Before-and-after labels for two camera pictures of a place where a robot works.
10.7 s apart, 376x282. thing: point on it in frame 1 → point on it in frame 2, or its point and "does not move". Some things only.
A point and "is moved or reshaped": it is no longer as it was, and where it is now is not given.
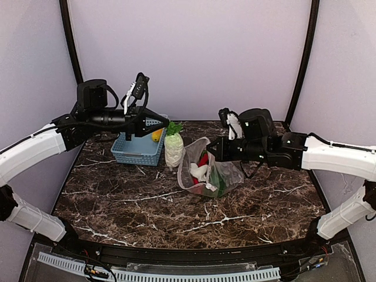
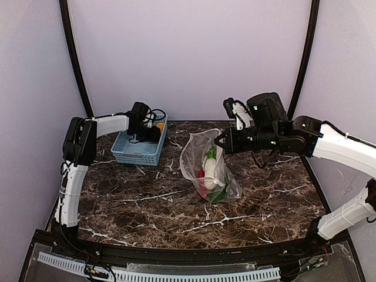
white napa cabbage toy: [174, 145] → [210, 165]
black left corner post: [69, 34] does not move
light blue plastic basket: [141, 150] does not move
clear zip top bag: [199, 173] is moved or reshaped
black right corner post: [313, 24] does not move
